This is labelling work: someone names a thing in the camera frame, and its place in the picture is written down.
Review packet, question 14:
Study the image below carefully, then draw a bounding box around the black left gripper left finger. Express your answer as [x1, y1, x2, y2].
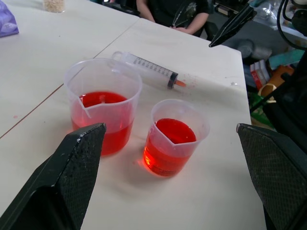
[0, 122, 107, 230]

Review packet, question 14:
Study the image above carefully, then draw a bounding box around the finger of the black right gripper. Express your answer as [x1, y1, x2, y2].
[208, 3, 258, 48]

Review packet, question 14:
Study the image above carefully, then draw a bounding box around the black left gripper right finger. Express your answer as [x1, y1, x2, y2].
[236, 123, 307, 230]

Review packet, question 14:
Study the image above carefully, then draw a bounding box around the large beaker with red liquid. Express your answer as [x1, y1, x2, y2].
[63, 57, 143, 157]

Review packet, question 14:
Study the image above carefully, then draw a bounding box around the clear plastic syringe orange tip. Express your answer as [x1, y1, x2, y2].
[111, 50, 187, 90]

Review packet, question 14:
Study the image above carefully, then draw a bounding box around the small beaker with red liquid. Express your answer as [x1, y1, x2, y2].
[143, 99, 211, 178]

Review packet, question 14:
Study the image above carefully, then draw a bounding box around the grey round object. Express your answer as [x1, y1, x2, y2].
[236, 39, 272, 59]

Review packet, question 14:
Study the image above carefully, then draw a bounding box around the red and white box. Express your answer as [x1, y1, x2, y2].
[249, 59, 272, 90]

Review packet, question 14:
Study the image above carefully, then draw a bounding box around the green plastic item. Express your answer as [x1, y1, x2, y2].
[248, 92, 274, 126]

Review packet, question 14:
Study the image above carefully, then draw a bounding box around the person in black shirt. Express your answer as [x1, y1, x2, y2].
[136, 0, 210, 36]

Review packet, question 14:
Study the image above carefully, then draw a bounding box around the black machine housing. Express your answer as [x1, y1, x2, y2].
[263, 49, 307, 138]

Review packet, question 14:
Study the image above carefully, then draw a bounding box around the purple plastic bag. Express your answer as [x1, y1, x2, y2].
[0, 0, 20, 38]

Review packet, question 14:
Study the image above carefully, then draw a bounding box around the clear jar of grains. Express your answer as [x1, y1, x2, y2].
[43, 0, 66, 13]

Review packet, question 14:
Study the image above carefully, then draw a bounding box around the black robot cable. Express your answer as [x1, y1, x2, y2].
[276, 0, 307, 51]

